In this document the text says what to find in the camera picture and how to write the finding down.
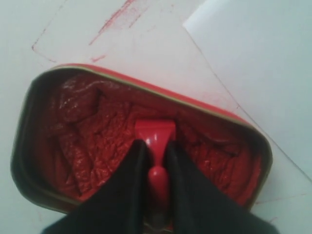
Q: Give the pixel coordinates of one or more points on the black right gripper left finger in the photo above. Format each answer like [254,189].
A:
[117,207]

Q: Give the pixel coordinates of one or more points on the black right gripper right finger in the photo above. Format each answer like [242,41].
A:
[199,207]

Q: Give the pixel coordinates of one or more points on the red plastic stamp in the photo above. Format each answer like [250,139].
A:
[157,133]

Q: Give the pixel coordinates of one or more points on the red ink tin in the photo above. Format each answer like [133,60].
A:
[78,123]

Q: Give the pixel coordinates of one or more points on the white paper sheet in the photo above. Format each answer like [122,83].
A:
[250,57]

